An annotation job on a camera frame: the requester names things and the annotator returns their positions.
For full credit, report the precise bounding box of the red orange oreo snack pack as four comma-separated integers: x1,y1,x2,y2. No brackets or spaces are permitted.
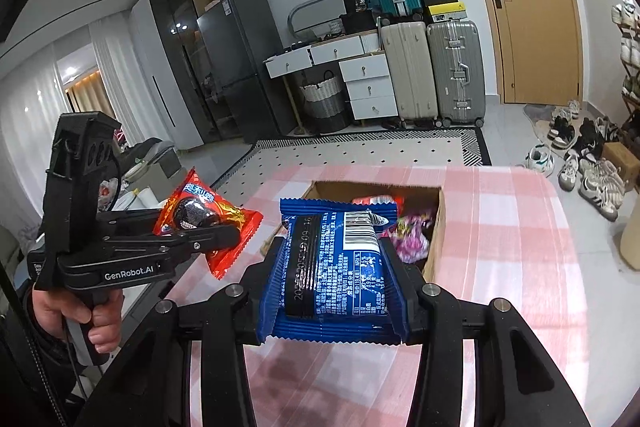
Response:
153,168,264,280

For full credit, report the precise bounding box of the purple grape candy bag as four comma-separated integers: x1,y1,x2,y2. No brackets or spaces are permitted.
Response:
380,211,435,265

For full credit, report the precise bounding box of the blue oreo cookie pack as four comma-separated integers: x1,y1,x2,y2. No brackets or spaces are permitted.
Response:
256,217,401,345

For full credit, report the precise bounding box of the red white balloon snack bag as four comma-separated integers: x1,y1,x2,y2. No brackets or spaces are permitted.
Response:
352,194,405,215

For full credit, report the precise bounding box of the person's left hand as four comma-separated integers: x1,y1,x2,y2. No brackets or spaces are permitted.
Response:
32,289,124,353

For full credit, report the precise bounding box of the pink checkered tablecloth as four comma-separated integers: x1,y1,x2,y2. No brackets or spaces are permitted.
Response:
169,166,589,426

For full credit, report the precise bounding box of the SF cardboard box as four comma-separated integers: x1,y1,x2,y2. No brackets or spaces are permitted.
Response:
280,181,445,282

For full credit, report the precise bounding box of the cream trash bin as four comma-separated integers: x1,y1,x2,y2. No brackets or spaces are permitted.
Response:
620,199,640,271

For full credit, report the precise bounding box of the pile of sneakers on floor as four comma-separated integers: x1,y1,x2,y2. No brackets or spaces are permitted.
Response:
522,100,626,222

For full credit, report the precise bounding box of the small cardboard box on floor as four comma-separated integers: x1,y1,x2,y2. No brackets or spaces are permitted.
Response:
603,142,640,192

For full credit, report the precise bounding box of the dark refrigerator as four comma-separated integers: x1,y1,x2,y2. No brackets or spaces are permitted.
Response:
198,0,296,143

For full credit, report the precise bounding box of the black glass cabinet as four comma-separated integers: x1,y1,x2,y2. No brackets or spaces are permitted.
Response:
149,0,235,143

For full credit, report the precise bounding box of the striped laundry basket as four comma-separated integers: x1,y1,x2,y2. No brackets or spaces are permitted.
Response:
298,69,349,134

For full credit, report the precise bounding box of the silver suitcase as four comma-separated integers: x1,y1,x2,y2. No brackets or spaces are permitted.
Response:
426,20,486,128

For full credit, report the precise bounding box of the white drawer desk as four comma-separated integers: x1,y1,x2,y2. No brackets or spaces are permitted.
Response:
264,30,399,121

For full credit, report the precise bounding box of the arched mirror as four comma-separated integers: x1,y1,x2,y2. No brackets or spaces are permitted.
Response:
288,0,346,42

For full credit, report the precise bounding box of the beige suitcase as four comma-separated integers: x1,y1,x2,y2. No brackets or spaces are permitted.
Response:
380,22,438,120

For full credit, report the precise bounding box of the wooden shoe rack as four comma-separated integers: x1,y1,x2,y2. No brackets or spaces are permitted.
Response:
616,22,639,156

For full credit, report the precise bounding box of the wooden door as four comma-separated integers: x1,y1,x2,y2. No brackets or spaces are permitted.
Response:
485,0,584,106

